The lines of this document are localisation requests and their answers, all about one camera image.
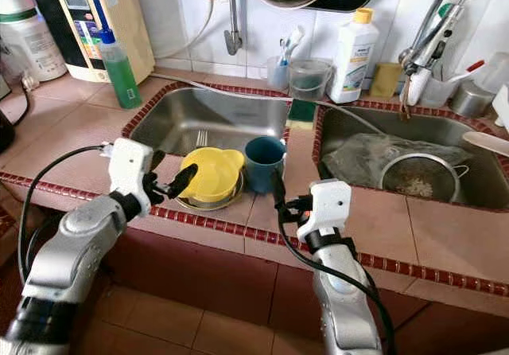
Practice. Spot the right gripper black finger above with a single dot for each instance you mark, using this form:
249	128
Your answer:
279	188

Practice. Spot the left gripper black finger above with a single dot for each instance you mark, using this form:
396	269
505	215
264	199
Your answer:
183	181
158	161

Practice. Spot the teal mug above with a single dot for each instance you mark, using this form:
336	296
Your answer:
262	170

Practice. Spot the yellow plastic bowl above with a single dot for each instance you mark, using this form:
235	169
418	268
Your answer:
215	176

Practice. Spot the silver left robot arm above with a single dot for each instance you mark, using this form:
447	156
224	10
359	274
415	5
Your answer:
67	259

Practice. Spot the chrome kitchen faucet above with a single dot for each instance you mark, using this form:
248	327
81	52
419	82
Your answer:
433	44

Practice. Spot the steel fork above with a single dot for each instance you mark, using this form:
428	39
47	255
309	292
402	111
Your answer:
201	138

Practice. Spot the stainless steel sink basin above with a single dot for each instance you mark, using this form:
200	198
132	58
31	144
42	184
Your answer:
429	128
199	112

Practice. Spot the green yellow dish sponge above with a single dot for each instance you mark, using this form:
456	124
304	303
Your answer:
302	112

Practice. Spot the clear plastic bag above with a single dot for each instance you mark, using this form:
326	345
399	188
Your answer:
354	152

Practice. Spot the green dish soap bottle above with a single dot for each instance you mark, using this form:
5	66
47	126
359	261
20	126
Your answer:
122	76

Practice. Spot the clear round plastic container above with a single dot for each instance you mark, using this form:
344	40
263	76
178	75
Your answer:
310	80

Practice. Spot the clear plastic toothbrush cup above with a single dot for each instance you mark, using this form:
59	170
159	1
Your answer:
278	75

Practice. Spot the steel mesh strainer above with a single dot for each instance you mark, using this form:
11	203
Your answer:
413	186

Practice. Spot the beige water ionizer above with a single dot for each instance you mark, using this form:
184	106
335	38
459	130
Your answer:
135	29

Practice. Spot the blue toothbrush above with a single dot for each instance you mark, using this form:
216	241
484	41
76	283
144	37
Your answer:
286	52

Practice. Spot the white detergent bottle yellow cap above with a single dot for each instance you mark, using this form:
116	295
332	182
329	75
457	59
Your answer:
354	60

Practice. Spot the white power plug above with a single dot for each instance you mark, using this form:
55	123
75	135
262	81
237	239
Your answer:
31	79

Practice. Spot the yellow scouring sponge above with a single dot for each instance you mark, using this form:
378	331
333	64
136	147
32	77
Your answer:
387	80

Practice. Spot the black electric kettle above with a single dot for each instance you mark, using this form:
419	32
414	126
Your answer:
5	130

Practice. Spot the white jar green lid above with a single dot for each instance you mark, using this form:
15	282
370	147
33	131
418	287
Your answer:
36	48

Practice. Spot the small steel cup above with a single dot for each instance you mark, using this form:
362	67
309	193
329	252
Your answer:
471	100

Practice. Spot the white utensil red tip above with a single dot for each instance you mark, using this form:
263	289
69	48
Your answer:
465	72

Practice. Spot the white dish rack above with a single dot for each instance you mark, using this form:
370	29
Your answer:
501	108

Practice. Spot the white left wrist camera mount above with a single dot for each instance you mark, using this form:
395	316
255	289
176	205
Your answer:
130	168

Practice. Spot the chrome wall tap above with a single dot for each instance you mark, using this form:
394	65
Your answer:
232	40

